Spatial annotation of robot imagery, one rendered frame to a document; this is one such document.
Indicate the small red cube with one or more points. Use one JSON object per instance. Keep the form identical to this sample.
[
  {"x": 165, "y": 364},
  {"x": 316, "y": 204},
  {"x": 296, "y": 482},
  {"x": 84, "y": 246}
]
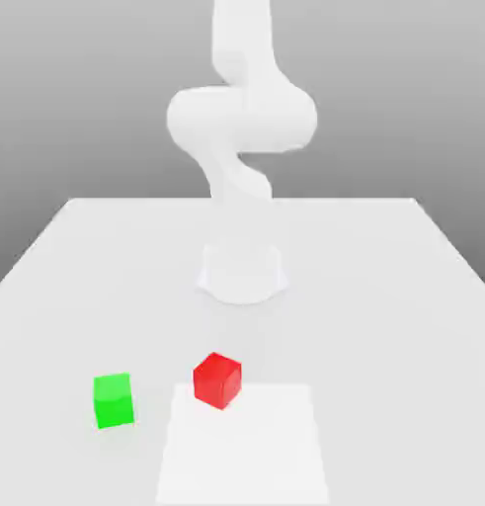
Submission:
[{"x": 217, "y": 380}]

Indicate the small green cube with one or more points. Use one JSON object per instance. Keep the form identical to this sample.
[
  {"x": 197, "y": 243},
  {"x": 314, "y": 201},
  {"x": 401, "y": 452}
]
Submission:
[{"x": 113, "y": 401}]

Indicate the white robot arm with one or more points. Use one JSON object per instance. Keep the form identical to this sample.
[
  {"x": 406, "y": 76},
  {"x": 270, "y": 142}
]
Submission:
[{"x": 242, "y": 118}]

